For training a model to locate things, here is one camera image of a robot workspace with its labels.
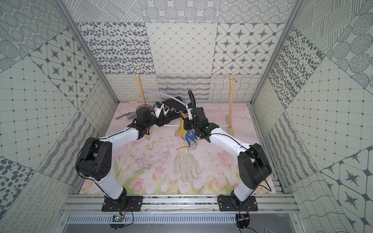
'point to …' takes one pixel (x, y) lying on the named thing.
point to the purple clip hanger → (166, 95)
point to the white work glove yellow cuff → (185, 161)
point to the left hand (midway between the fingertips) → (168, 113)
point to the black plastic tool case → (174, 108)
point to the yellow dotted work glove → (181, 130)
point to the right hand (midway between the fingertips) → (186, 120)
